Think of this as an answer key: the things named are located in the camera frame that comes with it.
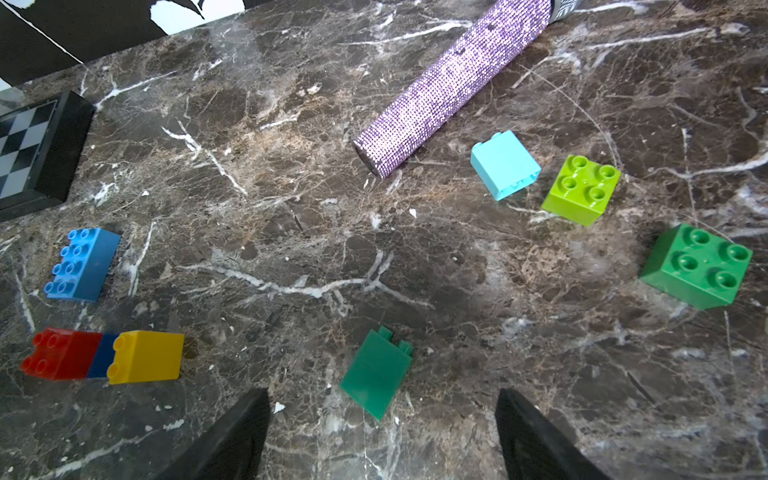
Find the green square lego brick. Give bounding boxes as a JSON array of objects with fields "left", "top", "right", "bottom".
[{"left": 639, "top": 223, "right": 753, "bottom": 310}]

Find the dark blue lego brick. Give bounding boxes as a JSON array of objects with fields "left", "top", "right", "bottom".
[{"left": 86, "top": 333, "right": 118, "bottom": 378}]

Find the yellow lego brick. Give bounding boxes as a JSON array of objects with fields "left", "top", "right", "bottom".
[{"left": 107, "top": 330, "right": 185, "bottom": 385}]

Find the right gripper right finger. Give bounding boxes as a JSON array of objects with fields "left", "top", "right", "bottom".
[{"left": 495, "top": 388, "right": 609, "bottom": 480}]

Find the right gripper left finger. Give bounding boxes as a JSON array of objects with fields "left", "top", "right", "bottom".
[{"left": 157, "top": 388, "right": 271, "bottom": 479}]

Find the dark green long lego brick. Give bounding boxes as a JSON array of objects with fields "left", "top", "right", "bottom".
[{"left": 341, "top": 326, "right": 413, "bottom": 421}]

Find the lime green lego brick right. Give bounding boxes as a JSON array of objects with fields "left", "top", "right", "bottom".
[{"left": 542, "top": 155, "right": 621, "bottom": 227}]

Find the red lego brick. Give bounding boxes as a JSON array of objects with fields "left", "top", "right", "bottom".
[{"left": 21, "top": 327, "right": 103, "bottom": 380}]

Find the light blue long lego brick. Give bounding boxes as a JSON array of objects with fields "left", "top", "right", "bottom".
[{"left": 44, "top": 228, "right": 121, "bottom": 302}]

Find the purple glitter microphone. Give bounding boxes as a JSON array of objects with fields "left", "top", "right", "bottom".
[{"left": 353, "top": 0, "right": 579, "bottom": 178}]

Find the black white checkerboard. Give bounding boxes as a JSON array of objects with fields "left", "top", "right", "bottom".
[{"left": 1, "top": 91, "right": 95, "bottom": 221}]

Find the cyan lego brick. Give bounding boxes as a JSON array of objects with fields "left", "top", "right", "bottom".
[{"left": 470, "top": 130, "right": 541, "bottom": 201}]

